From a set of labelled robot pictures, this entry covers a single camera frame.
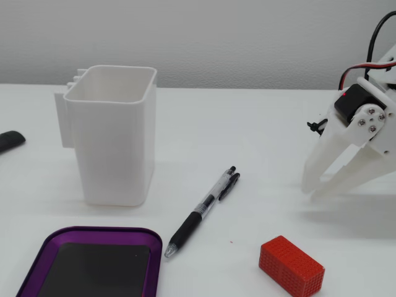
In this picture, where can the black clear gel pen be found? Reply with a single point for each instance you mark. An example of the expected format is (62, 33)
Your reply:
(193, 219)

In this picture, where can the white plastic box container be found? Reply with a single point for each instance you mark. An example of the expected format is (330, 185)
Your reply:
(111, 148)

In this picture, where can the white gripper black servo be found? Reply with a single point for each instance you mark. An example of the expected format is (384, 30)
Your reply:
(370, 120)

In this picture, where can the red textured cube block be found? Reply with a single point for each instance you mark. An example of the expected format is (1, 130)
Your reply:
(287, 266)

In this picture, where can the black rounded flat object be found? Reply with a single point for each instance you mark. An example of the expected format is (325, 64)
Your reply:
(10, 139)

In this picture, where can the purple metal tray black pad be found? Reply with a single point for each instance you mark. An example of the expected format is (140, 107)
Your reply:
(92, 269)

